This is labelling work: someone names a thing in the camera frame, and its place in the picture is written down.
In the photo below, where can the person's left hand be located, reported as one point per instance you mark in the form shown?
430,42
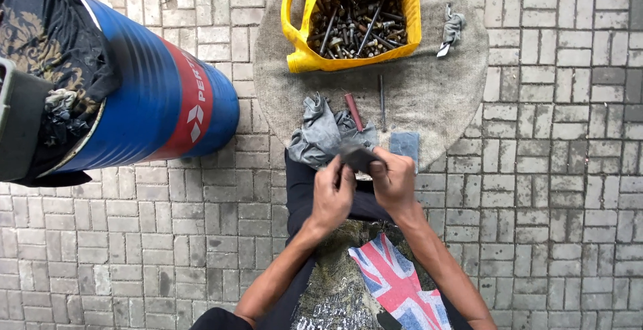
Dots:
331,197

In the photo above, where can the person's right hand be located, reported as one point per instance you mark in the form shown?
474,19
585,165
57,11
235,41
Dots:
397,184

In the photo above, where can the dark grey sandpaper piece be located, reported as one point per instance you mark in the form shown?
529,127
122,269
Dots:
355,156

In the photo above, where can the blue-grey sandpaper sheet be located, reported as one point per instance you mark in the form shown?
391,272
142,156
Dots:
405,146

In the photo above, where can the grey rag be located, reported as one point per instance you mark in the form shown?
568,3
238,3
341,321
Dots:
321,131

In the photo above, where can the person's black flag-print shirt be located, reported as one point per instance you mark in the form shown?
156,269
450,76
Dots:
351,274

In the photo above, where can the thin dark metal rod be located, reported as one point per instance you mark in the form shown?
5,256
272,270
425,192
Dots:
382,103

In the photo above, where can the red cylindrical rod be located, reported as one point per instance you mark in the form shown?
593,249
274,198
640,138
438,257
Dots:
353,112

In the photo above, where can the round beige burlap mat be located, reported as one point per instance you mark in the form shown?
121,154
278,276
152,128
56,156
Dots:
432,94

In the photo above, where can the heap of rusty bolts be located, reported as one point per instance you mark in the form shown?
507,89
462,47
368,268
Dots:
357,26

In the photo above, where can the small grey cloth with blade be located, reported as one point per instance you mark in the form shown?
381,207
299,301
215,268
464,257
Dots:
450,29

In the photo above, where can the yellow cut plastic jerrycan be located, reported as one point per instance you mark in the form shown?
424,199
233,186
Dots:
301,33

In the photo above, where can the blue and red oil drum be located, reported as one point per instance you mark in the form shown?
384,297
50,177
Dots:
160,104

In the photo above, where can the crumpled dirty rag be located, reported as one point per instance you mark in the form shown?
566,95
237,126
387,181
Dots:
63,114

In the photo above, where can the dark grey box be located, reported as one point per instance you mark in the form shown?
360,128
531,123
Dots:
20,124

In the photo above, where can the black patterned shirt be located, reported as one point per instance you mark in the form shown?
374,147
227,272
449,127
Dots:
45,38

